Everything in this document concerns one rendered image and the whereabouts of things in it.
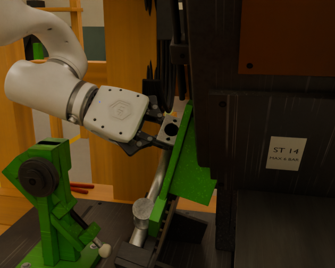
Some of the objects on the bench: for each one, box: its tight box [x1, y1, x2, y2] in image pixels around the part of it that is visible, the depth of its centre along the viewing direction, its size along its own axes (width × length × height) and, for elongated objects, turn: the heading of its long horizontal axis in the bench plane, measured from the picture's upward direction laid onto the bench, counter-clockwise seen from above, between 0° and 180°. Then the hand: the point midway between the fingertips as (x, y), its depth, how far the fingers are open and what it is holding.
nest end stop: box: [114, 257, 146, 268], centre depth 65 cm, size 4×7×6 cm, turn 78°
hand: (167, 133), depth 65 cm, fingers closed on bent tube, 3 cm apart
